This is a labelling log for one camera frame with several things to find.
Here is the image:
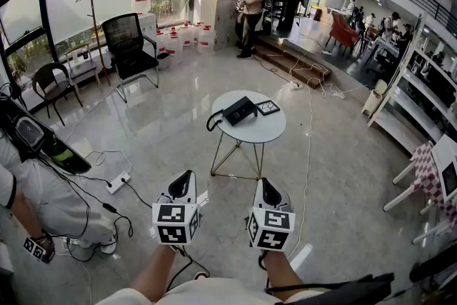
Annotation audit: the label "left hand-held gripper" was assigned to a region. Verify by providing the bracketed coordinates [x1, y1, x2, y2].
[151, 170, 200, 246]

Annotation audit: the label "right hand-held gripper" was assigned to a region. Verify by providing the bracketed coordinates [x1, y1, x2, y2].
[246, 177, 297, 252]

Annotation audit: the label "person's left forearm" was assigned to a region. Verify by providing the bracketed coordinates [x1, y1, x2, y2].
[130, 244, 179, 303]

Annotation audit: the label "person's right forearm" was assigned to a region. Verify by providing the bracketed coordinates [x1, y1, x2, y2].
[262, 249, 304, 301]

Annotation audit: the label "black shoulder bag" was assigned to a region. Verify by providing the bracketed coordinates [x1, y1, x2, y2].
[266, 272, 396, 305]

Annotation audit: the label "round white table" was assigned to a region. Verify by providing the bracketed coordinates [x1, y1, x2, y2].
[209, 89, 288, 181]

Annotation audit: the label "person's white shirt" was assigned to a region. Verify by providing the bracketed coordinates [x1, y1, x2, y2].
[96, 276, 322, 305]

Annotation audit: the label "white legged table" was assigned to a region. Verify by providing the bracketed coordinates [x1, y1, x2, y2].
[383, 141, 457, 246]

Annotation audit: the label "small white waste bin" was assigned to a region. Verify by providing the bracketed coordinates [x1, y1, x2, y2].
[156, 52, 171, 71]

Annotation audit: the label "wooden step platform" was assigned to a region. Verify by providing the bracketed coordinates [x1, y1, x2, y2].
[251, 34, 333, 90]

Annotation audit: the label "beige pedal bin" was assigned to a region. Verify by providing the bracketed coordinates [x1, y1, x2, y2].
[361, 79, 388, 118]

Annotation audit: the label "white shelving rack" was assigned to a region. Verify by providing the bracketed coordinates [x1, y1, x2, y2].
[367, 14, 457, 156]

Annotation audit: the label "group of red-label water bottles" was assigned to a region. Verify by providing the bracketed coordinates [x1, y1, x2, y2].
[155, 21, 217, 66]

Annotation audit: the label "checkered tablecloth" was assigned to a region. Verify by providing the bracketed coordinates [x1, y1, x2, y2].
[410, 141, 457, 226]

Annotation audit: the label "small white side table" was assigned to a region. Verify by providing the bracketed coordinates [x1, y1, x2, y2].
[64, 42, 103, 94]

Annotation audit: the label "dark round chair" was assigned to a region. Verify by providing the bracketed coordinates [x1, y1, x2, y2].
[31, 62, 84, 128]

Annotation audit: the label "black mesh office chair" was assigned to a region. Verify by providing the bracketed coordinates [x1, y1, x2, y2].
[101, 12, 161, 104]

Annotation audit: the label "white water dispenser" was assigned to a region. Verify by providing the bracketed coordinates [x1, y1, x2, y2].
[137, 12, 159, 47]

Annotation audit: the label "white microwave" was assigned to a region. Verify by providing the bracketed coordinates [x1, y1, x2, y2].
[430, 134, 457, 204]

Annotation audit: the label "orange armchair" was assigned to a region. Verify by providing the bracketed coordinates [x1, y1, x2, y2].
[324, 10, 360, 55]

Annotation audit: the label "white cloth covered table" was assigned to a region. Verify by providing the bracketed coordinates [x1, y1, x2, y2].
[363, 36, 401, 65]

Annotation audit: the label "large black framed window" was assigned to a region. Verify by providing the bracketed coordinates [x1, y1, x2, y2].
[0, 0, 60, 111]

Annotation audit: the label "thin black cable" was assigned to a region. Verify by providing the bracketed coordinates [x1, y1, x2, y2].
[123, 177, 154, 209]

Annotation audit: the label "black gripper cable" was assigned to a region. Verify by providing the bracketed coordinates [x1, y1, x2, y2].
[257, 249, 272, 296]
[164, 245, 210, 294]

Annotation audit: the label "long white cable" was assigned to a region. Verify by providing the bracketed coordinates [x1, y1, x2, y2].
[287, 81, 315, 260]

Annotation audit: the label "black adapter cable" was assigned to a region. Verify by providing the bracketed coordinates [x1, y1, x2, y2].
[35, 153, 134, 264]

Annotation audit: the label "white looped cable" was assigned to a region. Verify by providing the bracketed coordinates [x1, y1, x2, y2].
[84, 149, 134, 174]

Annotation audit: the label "black picture frame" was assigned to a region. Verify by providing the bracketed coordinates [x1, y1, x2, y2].
[255, 99, 281, 116]

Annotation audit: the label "long black cable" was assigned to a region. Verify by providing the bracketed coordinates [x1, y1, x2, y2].
[251, 53, 292, 85]

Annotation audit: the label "tangle of white cables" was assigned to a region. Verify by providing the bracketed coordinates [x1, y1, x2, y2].
[267, 48, 358, 99]

